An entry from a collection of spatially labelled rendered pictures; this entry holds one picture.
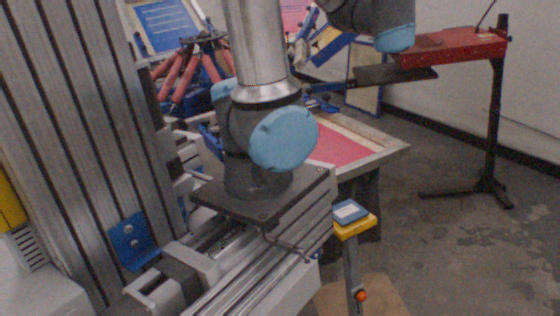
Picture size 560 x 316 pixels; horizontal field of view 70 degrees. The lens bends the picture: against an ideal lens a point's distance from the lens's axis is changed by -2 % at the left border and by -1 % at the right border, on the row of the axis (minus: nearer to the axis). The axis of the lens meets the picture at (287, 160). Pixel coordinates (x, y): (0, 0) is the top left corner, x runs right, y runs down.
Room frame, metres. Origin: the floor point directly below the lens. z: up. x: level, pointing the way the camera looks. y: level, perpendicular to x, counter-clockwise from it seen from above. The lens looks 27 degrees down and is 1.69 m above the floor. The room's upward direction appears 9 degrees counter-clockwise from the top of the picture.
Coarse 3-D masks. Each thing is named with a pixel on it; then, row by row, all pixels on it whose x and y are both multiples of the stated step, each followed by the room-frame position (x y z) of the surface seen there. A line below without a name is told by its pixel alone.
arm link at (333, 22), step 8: (312, 0) 0.84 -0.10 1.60; (320, 0) 0.82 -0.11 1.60; (328, 0) 0.81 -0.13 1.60; (336, 0) 0.81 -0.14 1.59; (344, 0) 0.81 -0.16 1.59; (352, 0) 0.82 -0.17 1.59; (320, 8) 0.84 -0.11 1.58; (328, 8) 0.82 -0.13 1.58; (336, 8) 0.82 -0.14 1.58; (344, 8) 0.82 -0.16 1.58; (352, 8) 0.80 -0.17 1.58; (328, 16) 0.84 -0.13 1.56; (336, 16) 0.83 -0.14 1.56; (344, 16) 0.82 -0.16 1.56; (352, 16) 0.80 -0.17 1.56; (328, 24) 0.89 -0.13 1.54; (336, 24) 0.86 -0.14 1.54; (344, 24) 0.83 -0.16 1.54; (352, 24) 0.80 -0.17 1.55; (344, 32) 0.87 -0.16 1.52; (352, 32) 0.83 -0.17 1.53
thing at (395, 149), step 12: (336, 120) 1.73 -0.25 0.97; (348, 120) 1.66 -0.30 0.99; (360, 132) 1.56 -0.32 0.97; (372, 132) 1.50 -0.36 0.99; (384, 144) 1.42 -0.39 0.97; (396, 144) 1.36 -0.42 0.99; (408, 144) 1.34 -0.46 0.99; (372, 156) 1.29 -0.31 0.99; (384, 156) 1.29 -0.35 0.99; (396, 156) 1.31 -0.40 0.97; (348, 168) 1.24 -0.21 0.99; (360, 168) 1.24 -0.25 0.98; (372, 168) 1.26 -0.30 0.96
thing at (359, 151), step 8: (320, 128) 1.70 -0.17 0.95; (328, 128) 1.69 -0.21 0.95; (328, 136) 1.61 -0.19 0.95; (336, 136) 1.59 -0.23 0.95; (344, 136) 1.58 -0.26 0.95; (344, 144) 1.50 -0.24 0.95; (352, 144) 1.49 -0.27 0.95; (360, 144) 1.48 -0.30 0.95; (344, 152) 1.43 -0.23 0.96; (352, 152) 1.42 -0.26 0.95; (360, 152) 1.41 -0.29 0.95; (368, 152) 1.40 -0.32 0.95; (328, 160) 1.38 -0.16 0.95; (336, 160) 1.37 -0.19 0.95; (344, 160) 1.36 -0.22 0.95; (352, 160) 1.35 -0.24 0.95; (336, 168) 1.31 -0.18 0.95
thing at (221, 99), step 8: (224, 80) 0.79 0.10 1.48; (232, 80) 0.77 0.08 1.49; (216, 88) 0.73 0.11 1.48; (224, 88) 0.72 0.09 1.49; (232, 88) 0.71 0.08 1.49; (216, 96) 0.73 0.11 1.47; (224, 96) 0.72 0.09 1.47; (216, 104) 0.73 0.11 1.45; (224, 104) 0.72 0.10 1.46; (216, 112) 0.74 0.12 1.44; (224, 112) 0.71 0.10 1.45; (224, 120) 0.70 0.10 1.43; (224, 128) 0.71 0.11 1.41; (224, 136) 0.73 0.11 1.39; (224, 144) 0.74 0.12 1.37; (232, 144) 0.72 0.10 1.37
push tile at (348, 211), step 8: (352, 200) 1.06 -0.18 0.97; (336, 208) 1.04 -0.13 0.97; (344, 208) 1.03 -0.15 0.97; (352, 208) 1.02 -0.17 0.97; (360, 208) 1.02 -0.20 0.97; (336, 216) 0.99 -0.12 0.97; (344, 216) 0.99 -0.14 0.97; (352, 216) 0.98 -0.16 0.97; (360, 216) 0.98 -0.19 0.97; (344, 224) 0.95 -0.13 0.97
